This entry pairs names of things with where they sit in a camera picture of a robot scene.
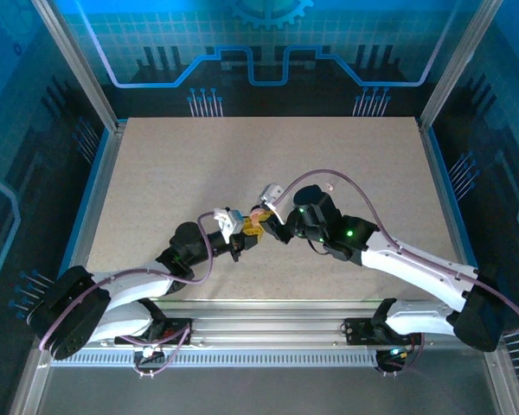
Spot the long aluminium frame rail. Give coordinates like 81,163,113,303
41,299,502,349

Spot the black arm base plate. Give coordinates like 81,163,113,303
343,317,421,347
155,316,195,347

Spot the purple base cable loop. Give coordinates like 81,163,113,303
132,318,195,379
374,323,426,378

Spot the aluminium side rail blue trim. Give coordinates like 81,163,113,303
47,119,129,315
416,117,501,316

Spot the slotted grey cable duct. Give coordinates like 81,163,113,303
51,348,384,369

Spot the aluminium frame post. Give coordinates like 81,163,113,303
416,0,505,133
29,0,129,133

